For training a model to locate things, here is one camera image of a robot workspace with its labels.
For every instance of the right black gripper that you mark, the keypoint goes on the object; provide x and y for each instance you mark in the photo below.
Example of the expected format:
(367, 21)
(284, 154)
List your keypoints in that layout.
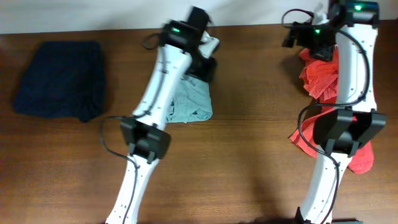
(304, 30)

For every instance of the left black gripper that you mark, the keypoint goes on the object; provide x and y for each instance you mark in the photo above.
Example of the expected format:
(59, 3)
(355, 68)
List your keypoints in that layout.
(207, 71)

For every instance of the light blue t-shirt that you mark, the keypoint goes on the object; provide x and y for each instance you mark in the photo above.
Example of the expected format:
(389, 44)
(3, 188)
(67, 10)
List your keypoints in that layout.
(191, 102)

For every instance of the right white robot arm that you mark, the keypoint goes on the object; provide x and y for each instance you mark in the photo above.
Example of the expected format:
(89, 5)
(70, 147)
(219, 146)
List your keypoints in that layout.
(351, 27)

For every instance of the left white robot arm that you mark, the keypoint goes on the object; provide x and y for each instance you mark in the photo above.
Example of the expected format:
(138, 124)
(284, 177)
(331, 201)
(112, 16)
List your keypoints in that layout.
(184, 48)

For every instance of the red t-shirt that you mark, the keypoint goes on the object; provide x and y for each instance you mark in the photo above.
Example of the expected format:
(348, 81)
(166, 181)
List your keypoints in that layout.
(321, 82)

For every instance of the folded navy blue garment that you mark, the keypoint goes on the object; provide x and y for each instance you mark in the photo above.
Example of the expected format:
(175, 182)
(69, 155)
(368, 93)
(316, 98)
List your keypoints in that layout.
(63, 79)

